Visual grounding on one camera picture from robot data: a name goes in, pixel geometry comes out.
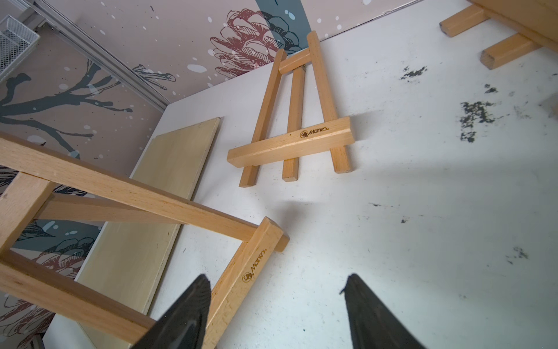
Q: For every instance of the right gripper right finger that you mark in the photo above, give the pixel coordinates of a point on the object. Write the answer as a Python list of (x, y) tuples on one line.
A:
[(372, 324)]

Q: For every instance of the plywood board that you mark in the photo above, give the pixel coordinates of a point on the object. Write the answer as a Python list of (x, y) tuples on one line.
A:
[(128, 259)]

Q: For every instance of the white wire mesh basket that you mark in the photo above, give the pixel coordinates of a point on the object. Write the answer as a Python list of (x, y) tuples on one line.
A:
[(17, 42)]

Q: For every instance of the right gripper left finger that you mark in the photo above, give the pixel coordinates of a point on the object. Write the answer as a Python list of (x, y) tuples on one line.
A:
[(184, 324)]

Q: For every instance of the wooden easel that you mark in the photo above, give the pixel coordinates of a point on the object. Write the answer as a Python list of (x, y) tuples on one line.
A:
[(333, 135), (523, 26), (49, 185)]

